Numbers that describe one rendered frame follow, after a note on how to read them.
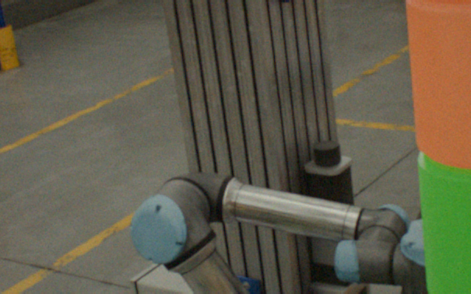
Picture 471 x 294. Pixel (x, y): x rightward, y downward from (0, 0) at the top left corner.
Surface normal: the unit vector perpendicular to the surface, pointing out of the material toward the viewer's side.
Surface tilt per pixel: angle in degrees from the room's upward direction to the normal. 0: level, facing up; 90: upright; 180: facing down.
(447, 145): 90
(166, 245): 83
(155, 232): 83
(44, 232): 0
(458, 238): 90
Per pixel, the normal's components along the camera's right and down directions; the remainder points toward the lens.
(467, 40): -0.52, 0.35
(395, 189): -0.13, -0.93
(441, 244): -0.87, 0.27
